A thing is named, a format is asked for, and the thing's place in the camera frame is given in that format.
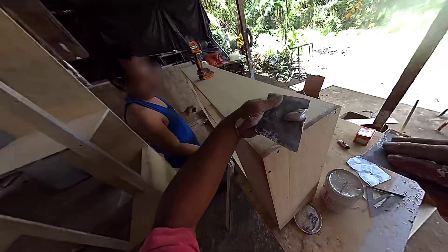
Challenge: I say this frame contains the person's left hand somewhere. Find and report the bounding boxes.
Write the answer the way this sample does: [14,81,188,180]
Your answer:
[234,93,283,139]

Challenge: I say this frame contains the person's right hand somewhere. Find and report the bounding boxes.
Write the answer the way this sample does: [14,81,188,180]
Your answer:
[382,136,448,222]

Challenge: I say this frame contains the grey square metal plate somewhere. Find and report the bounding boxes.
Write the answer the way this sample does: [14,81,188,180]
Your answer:
[255,93,310,152]

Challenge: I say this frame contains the person's left forearm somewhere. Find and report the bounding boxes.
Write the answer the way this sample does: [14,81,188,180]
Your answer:
[139,115,243,252]

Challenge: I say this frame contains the pinkish putty blob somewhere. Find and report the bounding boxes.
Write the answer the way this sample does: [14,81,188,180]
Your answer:
[283,109,308,122]

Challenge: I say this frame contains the upright thin stick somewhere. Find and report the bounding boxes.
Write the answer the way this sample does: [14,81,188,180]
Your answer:
[401,100,419,132]

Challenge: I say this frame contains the thin metal stand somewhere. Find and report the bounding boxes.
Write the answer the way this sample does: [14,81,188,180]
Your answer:
[289,43,314,80]

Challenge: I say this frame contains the flat white board strip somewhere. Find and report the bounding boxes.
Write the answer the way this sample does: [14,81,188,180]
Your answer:
[346,117,399,126]

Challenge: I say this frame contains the crumpled silver white sheet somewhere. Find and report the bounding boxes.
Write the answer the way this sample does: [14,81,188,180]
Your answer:
[346,156,392,187]

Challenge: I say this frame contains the red white small box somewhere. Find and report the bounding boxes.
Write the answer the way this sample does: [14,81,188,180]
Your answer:
[353,126,376,146]

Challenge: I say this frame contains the long plywood cabinet box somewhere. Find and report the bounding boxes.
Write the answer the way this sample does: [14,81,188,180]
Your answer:
[162,62,341,230]

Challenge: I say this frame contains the metal triangle square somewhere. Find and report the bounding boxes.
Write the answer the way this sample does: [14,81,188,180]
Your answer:
[365,185,406,218]

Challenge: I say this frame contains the red crumpled cloth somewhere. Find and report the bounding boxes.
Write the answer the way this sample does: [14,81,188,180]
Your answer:
[204,53,224,67]

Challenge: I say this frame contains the grey speckled flat sheet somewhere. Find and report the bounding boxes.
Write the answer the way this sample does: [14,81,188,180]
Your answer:
[352,171,426,252]

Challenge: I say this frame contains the green trees and plants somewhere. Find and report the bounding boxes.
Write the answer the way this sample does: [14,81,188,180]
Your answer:
[202,0,420,79]

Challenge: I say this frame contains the round plastic putty tub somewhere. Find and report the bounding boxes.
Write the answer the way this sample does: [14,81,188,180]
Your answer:
[321,169,364,213]

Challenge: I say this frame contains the wooden work table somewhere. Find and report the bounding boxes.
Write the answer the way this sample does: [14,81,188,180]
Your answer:
[234,118,437,252]

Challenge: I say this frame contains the round putty-smeared lid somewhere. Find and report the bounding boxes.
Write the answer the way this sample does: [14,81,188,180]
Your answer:
[294,204,323,235]

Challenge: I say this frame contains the black plastic tarp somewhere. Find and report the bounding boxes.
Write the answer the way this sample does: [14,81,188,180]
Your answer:
[39,0,229,84]

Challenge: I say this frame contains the dark reddish wooden board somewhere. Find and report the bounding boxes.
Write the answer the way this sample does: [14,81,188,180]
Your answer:
[6,0,90,62]

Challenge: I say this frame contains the thin wooden post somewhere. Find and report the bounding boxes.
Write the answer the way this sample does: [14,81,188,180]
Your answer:
[236,0,256,80]

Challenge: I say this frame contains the orange black cordless drill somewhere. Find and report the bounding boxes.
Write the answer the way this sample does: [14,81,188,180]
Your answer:
[187,40,215,81]

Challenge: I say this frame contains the thick wooden post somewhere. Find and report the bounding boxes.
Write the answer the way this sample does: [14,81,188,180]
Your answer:
[372,3,448,131]

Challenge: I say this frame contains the pale wooden cabinet frame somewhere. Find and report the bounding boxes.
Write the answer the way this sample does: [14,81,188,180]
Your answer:
[0,8,177,252]

